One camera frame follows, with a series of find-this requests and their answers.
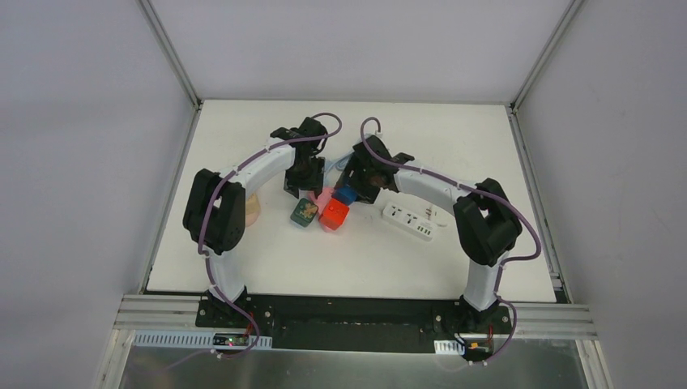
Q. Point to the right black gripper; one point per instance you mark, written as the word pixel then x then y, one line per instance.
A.
pixel 354 182

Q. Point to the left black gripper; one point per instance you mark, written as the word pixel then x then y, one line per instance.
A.
pixel 300 181

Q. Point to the pink triangular power strip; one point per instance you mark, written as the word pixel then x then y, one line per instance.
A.
pixel 323 199

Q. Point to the blue cube socket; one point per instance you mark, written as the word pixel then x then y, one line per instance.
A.
pixel 345 195

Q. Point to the red cube socket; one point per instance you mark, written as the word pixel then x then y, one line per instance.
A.
pixel 333 215

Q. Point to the white power strip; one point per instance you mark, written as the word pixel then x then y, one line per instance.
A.
pixel 409 221

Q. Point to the white plug adapter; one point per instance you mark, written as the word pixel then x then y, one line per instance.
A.
pixel 437 215

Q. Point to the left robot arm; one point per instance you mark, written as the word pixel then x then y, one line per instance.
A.
pixel 215 214

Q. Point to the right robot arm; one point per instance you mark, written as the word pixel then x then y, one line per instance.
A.
pixel 488 225

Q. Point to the green cube socket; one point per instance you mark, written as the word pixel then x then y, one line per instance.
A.
pixel 304 213

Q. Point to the beige cube socket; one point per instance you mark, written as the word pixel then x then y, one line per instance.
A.
pixel 252 210

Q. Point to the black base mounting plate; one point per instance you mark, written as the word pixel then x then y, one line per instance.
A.
pixel 354 324

